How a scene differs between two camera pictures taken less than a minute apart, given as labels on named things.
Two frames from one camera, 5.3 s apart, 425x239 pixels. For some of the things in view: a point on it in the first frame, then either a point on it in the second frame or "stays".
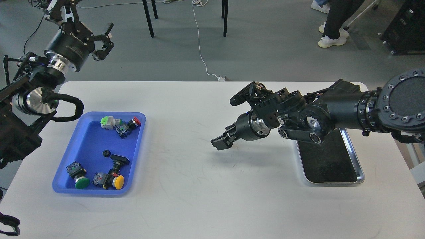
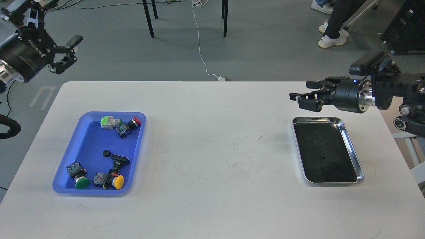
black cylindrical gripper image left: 72,45 to 24,54
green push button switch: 76,170 stays
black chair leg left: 148,17 stays
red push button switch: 133,123 stays
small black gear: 106,153 stays
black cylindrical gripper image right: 248,127 to 353,95
